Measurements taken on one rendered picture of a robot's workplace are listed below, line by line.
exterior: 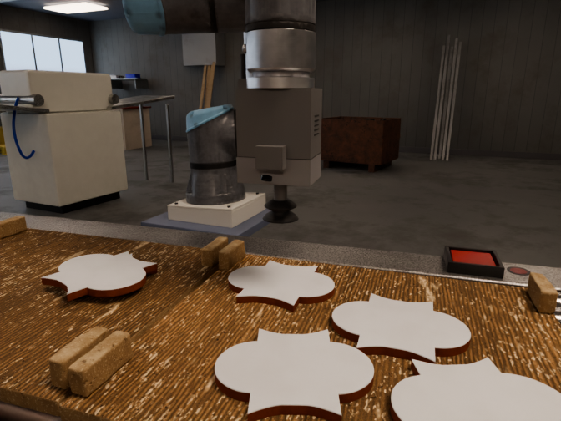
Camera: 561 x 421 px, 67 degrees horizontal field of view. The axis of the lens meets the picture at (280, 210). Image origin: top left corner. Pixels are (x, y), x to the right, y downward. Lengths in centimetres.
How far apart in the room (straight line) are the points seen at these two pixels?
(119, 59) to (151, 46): 110
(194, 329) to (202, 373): 8
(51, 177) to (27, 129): 52
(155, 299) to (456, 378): 33
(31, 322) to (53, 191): 422
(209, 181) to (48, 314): 59
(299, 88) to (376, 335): 26
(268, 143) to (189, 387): 25
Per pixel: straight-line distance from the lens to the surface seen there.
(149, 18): 58
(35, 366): 46
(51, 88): 481
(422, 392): 38
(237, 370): 39
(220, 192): 104
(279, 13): 46
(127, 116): 991
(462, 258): 71
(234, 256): 60
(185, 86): 1126
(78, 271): 60
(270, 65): 46
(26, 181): 504
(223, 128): 103
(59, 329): 51
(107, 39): 1286
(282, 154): 45
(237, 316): 48
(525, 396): 40
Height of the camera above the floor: 117
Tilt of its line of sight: 15 degrees down
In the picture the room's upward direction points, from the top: straight up
